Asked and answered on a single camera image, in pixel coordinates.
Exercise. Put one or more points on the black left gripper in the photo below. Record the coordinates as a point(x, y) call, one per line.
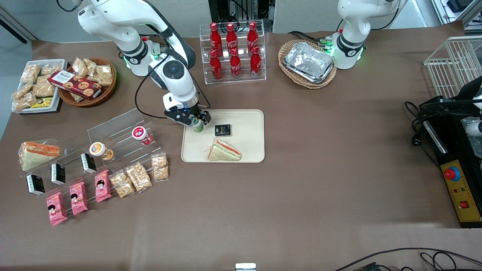
point(437, 107)

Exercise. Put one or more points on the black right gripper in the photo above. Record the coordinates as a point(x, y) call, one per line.
point(198, 112)

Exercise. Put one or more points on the green gum bottle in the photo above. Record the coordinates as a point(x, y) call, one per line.
point(198, 127)

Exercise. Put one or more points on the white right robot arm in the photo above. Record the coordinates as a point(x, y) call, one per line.
point(173, 71)

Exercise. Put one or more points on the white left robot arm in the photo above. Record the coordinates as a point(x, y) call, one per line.
point(354, 22)

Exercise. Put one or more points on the beige plastic tray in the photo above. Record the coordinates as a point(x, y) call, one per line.
point(248, 128)

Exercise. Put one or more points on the red gum bottle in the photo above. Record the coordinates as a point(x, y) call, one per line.
point(140, 133)

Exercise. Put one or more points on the orange gum bottle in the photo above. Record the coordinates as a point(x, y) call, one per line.
point(98, 149)

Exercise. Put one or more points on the white rectangular snack tray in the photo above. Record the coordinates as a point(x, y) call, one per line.
point(62, 64)

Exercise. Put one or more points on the black chocolate box gold print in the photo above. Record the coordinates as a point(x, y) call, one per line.
point(223, 130)

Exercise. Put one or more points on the triangle sandwich in wrap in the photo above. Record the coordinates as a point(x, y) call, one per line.
point(35, 154)
point(222, 152)

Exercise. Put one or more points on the red cola bottle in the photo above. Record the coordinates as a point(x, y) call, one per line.
point(215, 37)
point(216, 67)
point(255, 64)
point(231, 37)
point(252, 35)
point(235, 66)

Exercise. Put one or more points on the clear acrylic bottle rack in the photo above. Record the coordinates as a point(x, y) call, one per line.
point(233, 77)

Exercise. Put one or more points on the black control box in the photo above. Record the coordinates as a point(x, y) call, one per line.
point(452, 146)

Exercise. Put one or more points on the clear nut brittle packet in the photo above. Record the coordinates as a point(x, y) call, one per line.
point(51, 69)
point(91, 64)
point(122, 184)
point(138, 177)
point(31, 73)
point(160, 167)
point(24, 102)
point(80, 67)
point(44, 89)
point(22, 91)
point(103, 75)

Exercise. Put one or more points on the clear acrylic tiered shelf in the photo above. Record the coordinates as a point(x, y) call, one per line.
point(116, 124)

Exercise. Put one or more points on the red emergency stop button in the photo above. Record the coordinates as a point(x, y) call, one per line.
point(451, 174)

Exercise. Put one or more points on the round brown wicker basket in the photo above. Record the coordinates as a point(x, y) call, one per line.
point(107, 92)

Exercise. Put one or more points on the yellow control panel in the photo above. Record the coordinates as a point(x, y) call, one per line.
point(465, 192)

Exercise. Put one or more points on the oval light wicker basket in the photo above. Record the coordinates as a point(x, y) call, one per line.
point(305, 83)

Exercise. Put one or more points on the pink snack packet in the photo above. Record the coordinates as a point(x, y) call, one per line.
point(78, 198)
point(56, 209)
point(102, 186)

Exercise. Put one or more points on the black equipment rack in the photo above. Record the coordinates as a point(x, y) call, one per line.
point(241, 9)

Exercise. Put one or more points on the black white snack box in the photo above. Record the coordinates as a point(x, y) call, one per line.
point(58, 174)
point(89, 163)
point(35, 184)

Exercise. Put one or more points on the silver foil container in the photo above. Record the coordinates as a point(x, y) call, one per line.
point(308, 62)

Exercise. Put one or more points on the red cookie box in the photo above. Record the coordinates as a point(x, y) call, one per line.
point(75, 84)

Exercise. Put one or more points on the small silver white object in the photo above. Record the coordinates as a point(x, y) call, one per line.
point(245, 267)

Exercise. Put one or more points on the yellow snack packet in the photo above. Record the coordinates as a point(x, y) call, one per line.
point(42, 102)

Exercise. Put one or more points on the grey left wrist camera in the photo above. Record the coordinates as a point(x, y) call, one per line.
point(474, 128)

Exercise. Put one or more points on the aluminium frame shelf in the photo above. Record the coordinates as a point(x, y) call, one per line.
point(457, 11)

